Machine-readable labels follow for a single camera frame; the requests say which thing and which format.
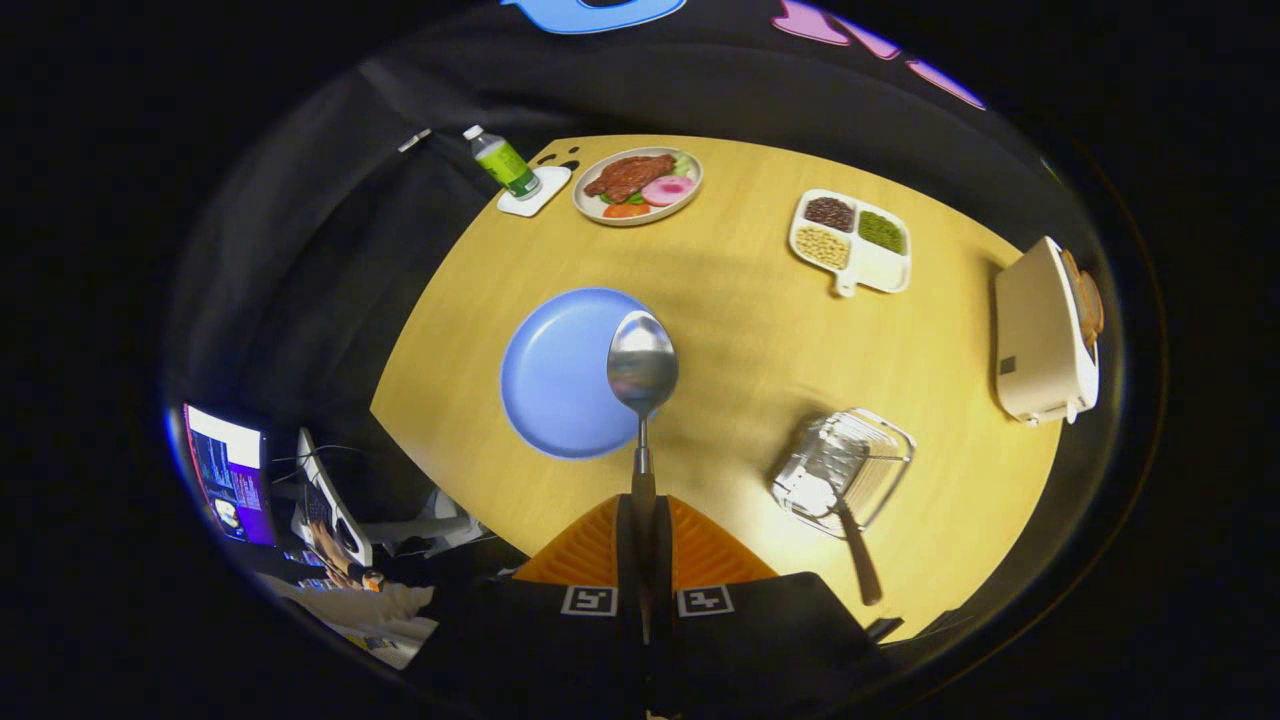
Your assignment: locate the cream white toaster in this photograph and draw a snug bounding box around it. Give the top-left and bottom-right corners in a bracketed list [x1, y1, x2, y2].
[994, 236, 1101, 426]

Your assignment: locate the white framed object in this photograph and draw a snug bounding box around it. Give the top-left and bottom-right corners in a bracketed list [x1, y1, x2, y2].
[295, 428, 374, 567]

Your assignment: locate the silver metal fork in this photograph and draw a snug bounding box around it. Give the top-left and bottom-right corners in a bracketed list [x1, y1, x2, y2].
[790, 465, 885, 608]

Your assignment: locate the white square coaster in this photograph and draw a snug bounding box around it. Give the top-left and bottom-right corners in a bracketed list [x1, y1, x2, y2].
[497, 165, 573, 218]

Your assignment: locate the silver metal spoon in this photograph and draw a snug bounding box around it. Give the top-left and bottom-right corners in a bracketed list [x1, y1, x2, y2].
[607, 310, 680, 561]

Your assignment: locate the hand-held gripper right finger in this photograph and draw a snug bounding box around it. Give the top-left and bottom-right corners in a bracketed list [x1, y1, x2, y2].
[648, 494, 896, 720]

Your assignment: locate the white divided bean dish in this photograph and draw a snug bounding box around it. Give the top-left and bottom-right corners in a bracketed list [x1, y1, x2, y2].
[788, 189, 913, 298]

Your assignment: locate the perforated metal tray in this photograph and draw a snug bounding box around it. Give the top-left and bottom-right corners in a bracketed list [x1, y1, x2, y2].
[770, 408, 916, 539]

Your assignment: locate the black backdrop cloth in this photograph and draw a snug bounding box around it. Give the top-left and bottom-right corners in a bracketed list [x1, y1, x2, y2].
[165, 0, 1131, 641]

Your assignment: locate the computer monitor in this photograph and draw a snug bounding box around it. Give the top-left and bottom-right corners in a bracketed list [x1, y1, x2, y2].
[183, 403, 276, 547]

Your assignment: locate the green label water bottle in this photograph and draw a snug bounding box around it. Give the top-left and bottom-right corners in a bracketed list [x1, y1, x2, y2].
[463, 125, 542, 200]

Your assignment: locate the round plate with food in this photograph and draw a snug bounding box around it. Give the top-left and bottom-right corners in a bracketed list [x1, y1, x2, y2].
[573, 147, 704, 227]

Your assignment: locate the brown toy steak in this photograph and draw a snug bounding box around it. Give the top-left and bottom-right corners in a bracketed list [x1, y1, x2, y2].
[584, 154, 676, 204]

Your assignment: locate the blue round plate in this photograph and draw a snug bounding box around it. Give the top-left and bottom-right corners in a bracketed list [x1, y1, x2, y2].
[500, 288, 661, 460]

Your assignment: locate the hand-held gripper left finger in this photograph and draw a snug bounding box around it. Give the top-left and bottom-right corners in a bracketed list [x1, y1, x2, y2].
[400, 494, 647, 720]

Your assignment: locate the white cloth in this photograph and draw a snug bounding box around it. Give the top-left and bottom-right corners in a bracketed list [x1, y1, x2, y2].
[280, 580, 438, 669]

